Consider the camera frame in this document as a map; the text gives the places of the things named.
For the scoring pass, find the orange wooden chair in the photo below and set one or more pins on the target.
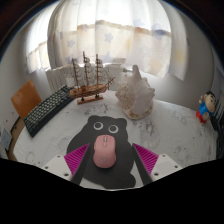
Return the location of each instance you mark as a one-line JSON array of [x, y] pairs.
[[26, 98]]

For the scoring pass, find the cartoon boy figurine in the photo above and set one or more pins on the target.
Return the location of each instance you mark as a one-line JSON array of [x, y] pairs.
[[204, 108]]

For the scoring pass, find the large white conch shell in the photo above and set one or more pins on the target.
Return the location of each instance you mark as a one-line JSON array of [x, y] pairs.
[[136, 95]]

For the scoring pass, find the white star-print curtain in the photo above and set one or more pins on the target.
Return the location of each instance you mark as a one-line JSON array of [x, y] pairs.
[[110, 33]]

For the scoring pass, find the wooden model sailing ship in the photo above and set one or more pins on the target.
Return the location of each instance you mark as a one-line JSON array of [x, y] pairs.
[[90, 90]]

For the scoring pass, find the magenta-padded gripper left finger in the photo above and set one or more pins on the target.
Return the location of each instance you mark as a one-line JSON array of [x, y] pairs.
[[76, 159]]

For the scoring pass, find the dark grey cat-shaped mouse pad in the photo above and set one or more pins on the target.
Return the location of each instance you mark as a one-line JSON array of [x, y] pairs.
[[83, 136]]

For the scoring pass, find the white printed tablecloth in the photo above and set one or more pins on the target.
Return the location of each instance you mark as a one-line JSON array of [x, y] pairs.
[[173, 133]]

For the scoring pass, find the pink computer mouse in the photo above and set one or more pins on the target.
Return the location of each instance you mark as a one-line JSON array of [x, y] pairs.
[[104, 151]]

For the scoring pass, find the black keyboard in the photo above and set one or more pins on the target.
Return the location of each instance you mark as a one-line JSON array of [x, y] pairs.
[[46, 110]]

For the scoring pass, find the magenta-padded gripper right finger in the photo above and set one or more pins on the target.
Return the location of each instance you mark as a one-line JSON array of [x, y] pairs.
[[146, 159]]

